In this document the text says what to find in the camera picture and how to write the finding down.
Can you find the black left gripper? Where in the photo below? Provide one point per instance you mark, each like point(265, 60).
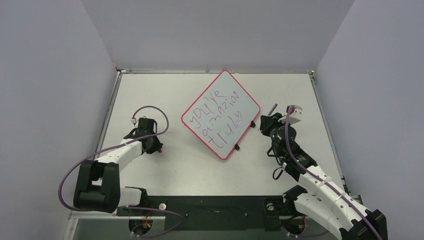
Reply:
point(158, 145)

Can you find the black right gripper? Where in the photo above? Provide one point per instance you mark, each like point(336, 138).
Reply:
point(268, 122)

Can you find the pink marker pen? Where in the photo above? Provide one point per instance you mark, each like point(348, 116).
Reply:
point(272, 109)

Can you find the pink-framed whiteboard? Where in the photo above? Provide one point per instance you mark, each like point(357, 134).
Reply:
point(221, 114)

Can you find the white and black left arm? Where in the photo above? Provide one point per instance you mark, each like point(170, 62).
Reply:
point(98, 187)

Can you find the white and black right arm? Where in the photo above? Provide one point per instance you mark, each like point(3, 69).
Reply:
point(316, 195)

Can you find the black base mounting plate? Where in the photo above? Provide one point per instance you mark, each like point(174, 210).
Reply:
point(222, 213)

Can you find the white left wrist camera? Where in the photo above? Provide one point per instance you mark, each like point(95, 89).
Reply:
point(134, 121)

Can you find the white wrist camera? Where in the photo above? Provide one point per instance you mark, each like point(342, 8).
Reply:
point(293, 115)
point(134, 121)

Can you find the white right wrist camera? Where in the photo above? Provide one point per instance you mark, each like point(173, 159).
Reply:
point(293, 115)

